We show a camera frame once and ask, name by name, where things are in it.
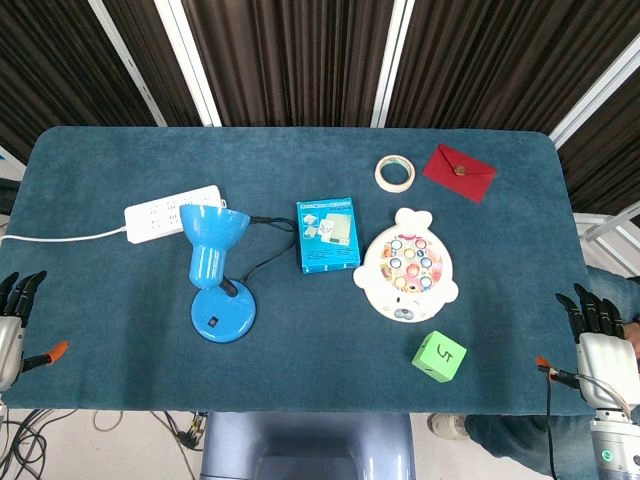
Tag red envelope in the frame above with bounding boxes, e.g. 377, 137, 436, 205
422, 143, 498, 205

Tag blue product box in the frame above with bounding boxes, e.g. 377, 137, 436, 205
295, 196, 362, 276

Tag masking tape roll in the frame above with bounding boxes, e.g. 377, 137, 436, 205
374, 154, 416, 192

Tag white fishing game toy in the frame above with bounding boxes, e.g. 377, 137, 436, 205
352, 207, 460, 323

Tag blue desk lamp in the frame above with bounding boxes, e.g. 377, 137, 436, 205
179, 203, 258, 344

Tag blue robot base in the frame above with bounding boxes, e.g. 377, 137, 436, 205
199, 411, 417, 480

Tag black power cable with plug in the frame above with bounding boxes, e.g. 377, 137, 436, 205
238, 214, 299, 285

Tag floor cables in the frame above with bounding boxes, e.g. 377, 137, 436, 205
0, 408, 207, 480

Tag green foam cube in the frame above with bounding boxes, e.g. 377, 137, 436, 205
411, 330, 468, 384

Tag white power strip cable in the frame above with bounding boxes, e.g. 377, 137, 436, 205
0, 225, 128, 244

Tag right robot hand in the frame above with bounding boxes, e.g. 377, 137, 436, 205
535, 283, 640, 413

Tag blue table cloth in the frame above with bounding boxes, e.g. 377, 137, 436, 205
0, 125, 595, 416

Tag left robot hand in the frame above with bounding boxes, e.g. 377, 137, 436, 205
0, 270, 71, 393

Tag white power strip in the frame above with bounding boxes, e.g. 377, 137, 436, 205
123, 184, 229, 245

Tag white sneaker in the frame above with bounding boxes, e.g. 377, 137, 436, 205
426, 412, 471, 442

